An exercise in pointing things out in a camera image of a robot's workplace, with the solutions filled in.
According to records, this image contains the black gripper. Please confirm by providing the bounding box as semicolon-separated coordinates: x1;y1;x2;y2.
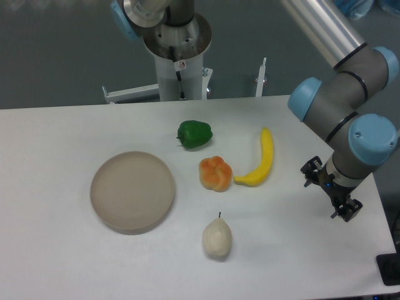
300;156;363;222

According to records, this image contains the yellow banana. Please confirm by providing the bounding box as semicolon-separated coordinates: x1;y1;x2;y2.
233;127;274;187

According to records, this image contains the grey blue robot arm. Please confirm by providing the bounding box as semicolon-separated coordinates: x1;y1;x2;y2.
110;1;399;221

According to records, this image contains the black device at corner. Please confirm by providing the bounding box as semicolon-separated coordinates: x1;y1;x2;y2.
376;253;399;286

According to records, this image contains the orange knotted bread roll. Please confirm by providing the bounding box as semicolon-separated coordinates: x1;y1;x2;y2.
199;156;233;193

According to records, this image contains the pale white pear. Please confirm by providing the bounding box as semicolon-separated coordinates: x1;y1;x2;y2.
202;212;233;262

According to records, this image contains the green bell pepper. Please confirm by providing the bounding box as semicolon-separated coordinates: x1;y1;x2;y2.
176;120;213;149

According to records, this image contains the blue plastic bag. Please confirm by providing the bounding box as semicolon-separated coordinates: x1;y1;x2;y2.
333;0;374;20

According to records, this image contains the beige round plate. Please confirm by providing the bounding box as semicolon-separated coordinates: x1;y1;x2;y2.
90;151;176;235

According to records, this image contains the white upright bracket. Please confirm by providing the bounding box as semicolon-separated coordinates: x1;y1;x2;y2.
255;57;267;97

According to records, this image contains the black cable on pedestal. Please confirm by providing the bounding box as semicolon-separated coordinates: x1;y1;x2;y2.
169;46;187;101

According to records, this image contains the white metal base bracket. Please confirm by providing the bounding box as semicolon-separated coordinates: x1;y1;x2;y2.
102;67;213;104

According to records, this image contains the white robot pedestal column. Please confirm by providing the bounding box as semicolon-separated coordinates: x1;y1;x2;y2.
144;13;212;101

